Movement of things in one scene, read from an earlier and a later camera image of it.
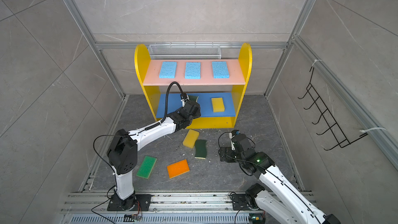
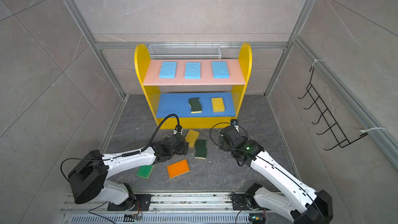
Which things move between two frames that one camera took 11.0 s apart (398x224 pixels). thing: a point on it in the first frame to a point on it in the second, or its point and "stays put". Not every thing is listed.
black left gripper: x=198 y=113 to x=185 y=149
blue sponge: x=168 y=69 stays put
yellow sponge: x=218 y=105 stays put
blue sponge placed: x=220 y=69 stays put
